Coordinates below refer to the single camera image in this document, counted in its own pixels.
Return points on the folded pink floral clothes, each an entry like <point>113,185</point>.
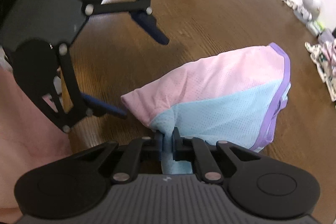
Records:
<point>331,48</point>

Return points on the pink blue purple-trimmed garment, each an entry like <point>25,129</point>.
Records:
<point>210,82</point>

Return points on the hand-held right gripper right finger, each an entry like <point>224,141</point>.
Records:
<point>176,147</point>

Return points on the green white small box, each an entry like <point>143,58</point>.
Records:
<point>313,29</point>
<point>320,25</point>

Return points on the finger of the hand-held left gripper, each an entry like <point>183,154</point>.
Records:
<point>105,106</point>
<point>149,27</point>

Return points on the person's pink clothing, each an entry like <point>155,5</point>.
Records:
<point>26,148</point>

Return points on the white robot-shaped speaker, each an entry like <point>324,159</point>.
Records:
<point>309,7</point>

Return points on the cream green-flower cloth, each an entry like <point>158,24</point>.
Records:
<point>324,66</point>

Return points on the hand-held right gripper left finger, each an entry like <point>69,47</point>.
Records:
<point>158,145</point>

